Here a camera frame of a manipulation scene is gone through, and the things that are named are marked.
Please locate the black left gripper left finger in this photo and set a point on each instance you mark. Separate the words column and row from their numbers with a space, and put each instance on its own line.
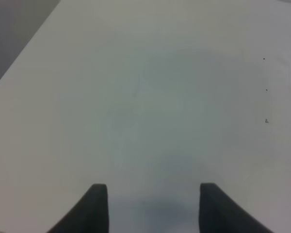
column 89, row 215

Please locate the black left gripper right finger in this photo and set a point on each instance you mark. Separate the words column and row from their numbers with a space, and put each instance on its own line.
column 218, row 213

